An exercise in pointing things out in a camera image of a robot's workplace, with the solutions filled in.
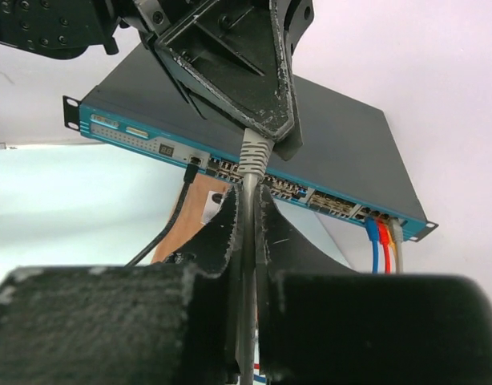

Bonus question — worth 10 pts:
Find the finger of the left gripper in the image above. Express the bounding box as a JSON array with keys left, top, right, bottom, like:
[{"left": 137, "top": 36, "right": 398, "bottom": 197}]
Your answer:
[{"left": 274, "top": 115, "right": 303, "bottom": 161}]

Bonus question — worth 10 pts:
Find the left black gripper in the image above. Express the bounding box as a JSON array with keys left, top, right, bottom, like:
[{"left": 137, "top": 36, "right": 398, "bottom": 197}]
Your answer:
[{"left": 0, "top": 1, "right": 314, "bottom": 141}]

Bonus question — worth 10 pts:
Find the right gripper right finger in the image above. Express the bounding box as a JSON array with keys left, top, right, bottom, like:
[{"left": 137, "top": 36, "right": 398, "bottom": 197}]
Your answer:
[{"left": 255, "top": 186, "right": 492, "bottom": 384}]

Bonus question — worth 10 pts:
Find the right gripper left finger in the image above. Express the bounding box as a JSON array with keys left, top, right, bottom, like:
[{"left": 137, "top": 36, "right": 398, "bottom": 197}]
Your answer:
[{"left": 0, "top": 186, "right": 240, "bottom": 384}]

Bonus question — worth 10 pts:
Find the long grey patch cable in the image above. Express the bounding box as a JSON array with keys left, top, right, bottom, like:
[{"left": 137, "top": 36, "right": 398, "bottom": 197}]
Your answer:
[{"left": 232, "top": 128, "right": 274, "bottom": 385}]

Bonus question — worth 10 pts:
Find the wooden board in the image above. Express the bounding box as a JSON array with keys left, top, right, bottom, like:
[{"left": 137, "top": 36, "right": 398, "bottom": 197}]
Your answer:
[{"left": 151, "top": 174, "right": 230, "bottom": 263}]

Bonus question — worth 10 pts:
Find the dark grey network switch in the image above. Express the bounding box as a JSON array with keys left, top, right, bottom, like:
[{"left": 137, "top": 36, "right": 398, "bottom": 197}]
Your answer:
[{"left": 63, "top": 47, "right": 437, "bottom": 241}]

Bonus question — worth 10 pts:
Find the black cable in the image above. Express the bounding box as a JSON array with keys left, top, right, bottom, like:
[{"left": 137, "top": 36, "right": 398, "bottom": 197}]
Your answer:
[{"left": 123, "top": 154, "right": 204, "bottom": 268}]

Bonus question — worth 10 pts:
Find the blue plugged patch cable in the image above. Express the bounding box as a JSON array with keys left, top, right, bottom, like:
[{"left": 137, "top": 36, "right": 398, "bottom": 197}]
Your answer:
[{"left": 364, "top": 216, "right": 383, "bottom": 275}]

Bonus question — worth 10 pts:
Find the red patch cable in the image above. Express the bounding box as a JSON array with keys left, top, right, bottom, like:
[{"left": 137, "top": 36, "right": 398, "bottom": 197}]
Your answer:
[{"left": 376, "top": 218, "right": 393, "bottom": 275}]

